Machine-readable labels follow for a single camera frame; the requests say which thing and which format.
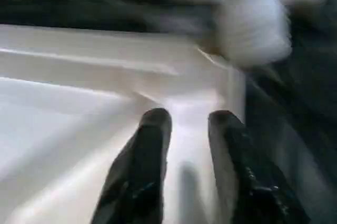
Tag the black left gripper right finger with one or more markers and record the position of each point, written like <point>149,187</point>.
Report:
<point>247,182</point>

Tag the white plastic table top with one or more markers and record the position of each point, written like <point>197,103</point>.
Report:
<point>79,129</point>

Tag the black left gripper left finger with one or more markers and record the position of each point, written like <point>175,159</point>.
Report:
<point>137,182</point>

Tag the black work mat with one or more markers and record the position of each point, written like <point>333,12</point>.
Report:
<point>300,103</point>

